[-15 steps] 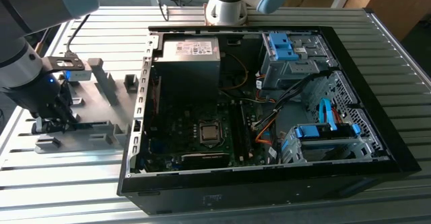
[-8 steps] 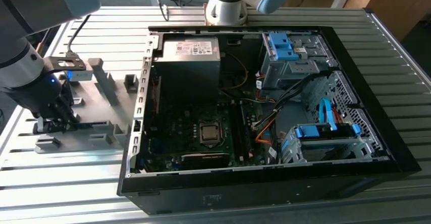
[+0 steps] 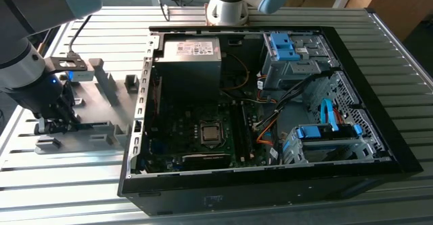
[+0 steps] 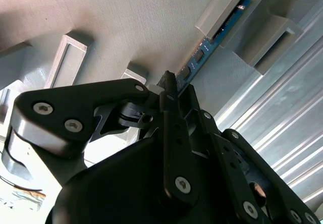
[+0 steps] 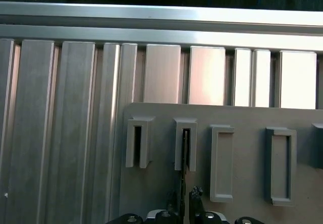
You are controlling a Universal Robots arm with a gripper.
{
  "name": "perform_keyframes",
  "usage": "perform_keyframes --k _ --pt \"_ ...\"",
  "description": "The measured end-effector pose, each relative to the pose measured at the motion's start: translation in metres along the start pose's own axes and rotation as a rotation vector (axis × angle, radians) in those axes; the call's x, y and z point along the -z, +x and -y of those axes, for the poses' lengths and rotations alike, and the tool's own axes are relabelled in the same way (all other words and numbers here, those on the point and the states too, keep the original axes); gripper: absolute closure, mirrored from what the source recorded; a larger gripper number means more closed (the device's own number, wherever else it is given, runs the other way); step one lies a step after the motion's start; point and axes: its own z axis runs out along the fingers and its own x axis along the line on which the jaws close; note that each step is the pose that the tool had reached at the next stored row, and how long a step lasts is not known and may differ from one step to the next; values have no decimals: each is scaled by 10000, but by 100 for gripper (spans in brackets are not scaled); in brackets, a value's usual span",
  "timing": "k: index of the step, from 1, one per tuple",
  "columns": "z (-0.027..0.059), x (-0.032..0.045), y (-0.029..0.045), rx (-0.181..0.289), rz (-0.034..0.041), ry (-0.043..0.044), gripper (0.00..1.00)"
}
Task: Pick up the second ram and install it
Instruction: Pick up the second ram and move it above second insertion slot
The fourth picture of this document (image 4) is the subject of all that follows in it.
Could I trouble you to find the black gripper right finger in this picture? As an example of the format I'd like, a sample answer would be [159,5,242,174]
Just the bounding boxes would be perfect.
[178,84,320,224]

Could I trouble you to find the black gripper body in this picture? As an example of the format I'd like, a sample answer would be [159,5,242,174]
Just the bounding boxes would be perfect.
[45,136,278,224]

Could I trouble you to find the blue RAM stick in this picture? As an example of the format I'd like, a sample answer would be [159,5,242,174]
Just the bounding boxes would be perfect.
[176,0,253,93]

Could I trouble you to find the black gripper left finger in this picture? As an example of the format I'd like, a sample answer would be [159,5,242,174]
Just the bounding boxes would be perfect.
[5,70,200,207]

